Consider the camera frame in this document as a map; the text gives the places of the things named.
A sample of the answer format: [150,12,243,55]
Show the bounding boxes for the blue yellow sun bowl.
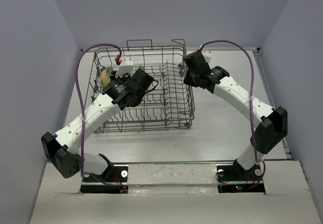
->
[100,67,112,87]

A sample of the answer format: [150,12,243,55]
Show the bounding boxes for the grey wire dish rack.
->
[96,39,195,133]

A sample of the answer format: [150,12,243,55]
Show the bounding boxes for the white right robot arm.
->
[183,51,288,182]

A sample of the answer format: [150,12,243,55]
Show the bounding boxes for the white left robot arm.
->
[41,69,155,181]

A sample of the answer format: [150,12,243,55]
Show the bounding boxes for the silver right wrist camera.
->
[198,45,212,63]

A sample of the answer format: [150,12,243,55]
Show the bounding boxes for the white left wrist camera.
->
[116,56,134,78]

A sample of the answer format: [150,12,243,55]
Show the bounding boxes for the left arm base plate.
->
[80,164,129,194]

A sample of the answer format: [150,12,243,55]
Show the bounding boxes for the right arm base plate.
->
[216,164,265,194]

